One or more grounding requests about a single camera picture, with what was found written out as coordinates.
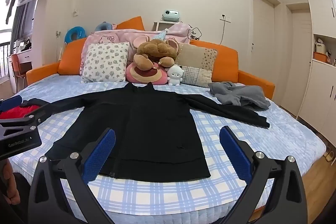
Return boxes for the blue neck pillow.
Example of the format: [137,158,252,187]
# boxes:
[94,21,114,32]

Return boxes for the white desk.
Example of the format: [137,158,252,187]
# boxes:
[8,38,34,94]

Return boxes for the person's left hand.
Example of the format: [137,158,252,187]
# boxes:
[5,161,21,206]

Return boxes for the small white plush toy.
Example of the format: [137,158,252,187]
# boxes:
[166,64,184,87]

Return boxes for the blue plaid bedspread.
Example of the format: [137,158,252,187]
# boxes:
[8,74,327,217]

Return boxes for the orange sofa bed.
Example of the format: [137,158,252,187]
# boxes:
[26,17,276,100]

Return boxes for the black jacket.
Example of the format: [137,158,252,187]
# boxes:
[22,82,271,183]

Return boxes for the red garment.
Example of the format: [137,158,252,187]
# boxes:
[0,104,40,120]

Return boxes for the pink cartoon blanket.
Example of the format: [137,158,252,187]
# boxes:
[80,23,193,75]

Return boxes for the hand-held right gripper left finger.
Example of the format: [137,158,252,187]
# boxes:
[28,127,116,224]

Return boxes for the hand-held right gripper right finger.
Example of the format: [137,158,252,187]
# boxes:
[220,126,307,224]

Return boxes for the brown plush toy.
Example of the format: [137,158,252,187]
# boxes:
[133,39,178,73]

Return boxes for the blue swim ring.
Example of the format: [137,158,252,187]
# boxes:
[64,26,88,45]

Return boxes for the orange throw cushion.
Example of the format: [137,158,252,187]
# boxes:
[117,16,146,32]

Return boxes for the beige patchwork pillow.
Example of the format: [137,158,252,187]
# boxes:
[175,43,218,87]

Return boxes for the pink eared plush toy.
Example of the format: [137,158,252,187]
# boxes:
[133,35,179,53]

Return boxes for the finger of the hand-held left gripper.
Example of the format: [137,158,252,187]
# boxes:
[0,95,24,112]
[0,106,51,141]

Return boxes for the white floral pillow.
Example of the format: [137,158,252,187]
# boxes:
[81,42,131,83]

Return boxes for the orange storage box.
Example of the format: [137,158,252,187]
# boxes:
[313,52,329,62]

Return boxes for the white shelf stand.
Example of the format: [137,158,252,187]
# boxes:
[154,20,182,32]

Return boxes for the pink round plush cushion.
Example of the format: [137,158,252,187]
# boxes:
[126,61,170,86]

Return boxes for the orange chair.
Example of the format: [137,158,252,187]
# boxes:
[10,53,27,86]

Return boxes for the white door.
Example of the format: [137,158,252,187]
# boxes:
[286,3,313,117]

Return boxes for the balcony railing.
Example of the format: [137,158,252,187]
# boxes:
[0,40,11,78]

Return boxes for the grey garment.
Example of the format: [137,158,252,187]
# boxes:
[208,81,271,111]

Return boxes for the black cable bundle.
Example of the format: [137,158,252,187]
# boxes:
[189,27,203,41]

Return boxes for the white wardrobe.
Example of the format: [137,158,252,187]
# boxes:
[296,0,336,141]

